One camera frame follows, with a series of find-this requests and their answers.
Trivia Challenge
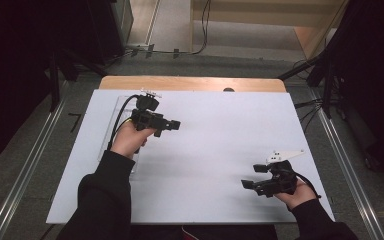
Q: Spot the person's dark clothed torso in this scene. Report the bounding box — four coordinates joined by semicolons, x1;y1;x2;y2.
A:
129;224;279;240

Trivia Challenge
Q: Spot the wooden table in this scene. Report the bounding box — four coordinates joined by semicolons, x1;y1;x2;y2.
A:
98;75;287;94

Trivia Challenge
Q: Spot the person's right hand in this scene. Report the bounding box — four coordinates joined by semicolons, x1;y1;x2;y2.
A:
274;179;318;211

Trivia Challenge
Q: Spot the hand-held gripper black cable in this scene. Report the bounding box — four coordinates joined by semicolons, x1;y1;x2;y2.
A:
294;172;322;200
106;93;141;152

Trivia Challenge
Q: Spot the black metal stand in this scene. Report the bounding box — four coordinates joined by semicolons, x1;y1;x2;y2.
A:
47;46;110;113
277;49;336;120

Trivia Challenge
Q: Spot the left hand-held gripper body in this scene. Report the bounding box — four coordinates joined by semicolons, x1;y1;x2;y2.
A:
130;88;167;138

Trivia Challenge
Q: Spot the hanging black cable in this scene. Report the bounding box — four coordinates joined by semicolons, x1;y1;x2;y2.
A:
166;0;213;56

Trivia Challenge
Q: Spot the right hand-held gripper black cable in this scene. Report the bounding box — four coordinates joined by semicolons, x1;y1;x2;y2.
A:
294;172;322;200

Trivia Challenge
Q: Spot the white board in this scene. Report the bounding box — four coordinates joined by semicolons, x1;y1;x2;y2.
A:
45;88;336;225

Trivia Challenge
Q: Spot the left hand-held gripper black cable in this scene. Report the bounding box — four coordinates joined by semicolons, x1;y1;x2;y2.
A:
106;93;141;152

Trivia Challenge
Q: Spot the light wooden furniture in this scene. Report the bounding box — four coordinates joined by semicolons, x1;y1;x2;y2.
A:
189;0;350;60

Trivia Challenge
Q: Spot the person's left hand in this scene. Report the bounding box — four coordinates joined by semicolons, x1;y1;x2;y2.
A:
109;120;156;161

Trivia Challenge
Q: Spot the clear plastic container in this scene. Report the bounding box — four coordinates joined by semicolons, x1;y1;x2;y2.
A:
97;95;148;175

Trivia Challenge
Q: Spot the dark curtain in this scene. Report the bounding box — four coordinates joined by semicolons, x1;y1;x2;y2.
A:
0;0;128;169
326;0;384;181

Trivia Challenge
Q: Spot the aluminium floor rail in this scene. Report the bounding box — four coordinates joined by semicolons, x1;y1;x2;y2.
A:
0;81;70;240
308;87;384;240

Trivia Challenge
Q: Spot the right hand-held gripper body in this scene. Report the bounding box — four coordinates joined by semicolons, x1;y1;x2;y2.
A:
253;149;306;199

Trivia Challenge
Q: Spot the bundle of black floor cables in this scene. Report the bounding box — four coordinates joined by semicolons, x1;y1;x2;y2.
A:
293;98;325;132

